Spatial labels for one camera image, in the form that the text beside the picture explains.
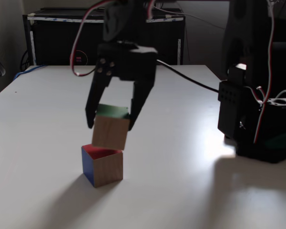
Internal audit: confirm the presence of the wooden cube with green face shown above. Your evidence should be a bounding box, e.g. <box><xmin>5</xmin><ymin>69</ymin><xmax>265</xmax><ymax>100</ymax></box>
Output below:
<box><xmin>92</xmin><ymin>104</ymin><xmax>131</xmax><ymax>151</ymax></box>

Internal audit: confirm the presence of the cube with marker and red face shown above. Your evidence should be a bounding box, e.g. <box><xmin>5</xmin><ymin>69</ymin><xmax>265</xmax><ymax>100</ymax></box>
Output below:
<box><xmin>81</xmin><ymin>144</ymin><xmax>124</xmax><ymax>188</ymax></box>

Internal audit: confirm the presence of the black computer case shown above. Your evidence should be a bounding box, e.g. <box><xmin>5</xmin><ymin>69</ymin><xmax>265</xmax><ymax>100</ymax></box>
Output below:
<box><xmin>22</xmin><ymin>8</ymin><xmax>186</xmax><ymax>66</ymax></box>

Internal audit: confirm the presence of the red white black gripper cable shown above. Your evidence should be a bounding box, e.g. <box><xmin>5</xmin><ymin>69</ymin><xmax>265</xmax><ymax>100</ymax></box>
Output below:
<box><xmin>70</xmin><ymin>0</ymin><xmax>115</xmax><ymax>77</ymax></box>

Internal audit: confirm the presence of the black cable on table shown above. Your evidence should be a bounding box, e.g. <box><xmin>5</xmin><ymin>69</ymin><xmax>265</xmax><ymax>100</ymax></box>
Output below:
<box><xmin>156</xmin><ymin>59</ymin><xmax>220</xmax><ymax>93</ymax></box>

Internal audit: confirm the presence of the blue cable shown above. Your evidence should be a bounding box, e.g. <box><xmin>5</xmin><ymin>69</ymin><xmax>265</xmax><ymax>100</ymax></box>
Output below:
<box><xmin>14</xmin><ymin>64</ymin><xmax>48</xmax><ymax>81</ymax></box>

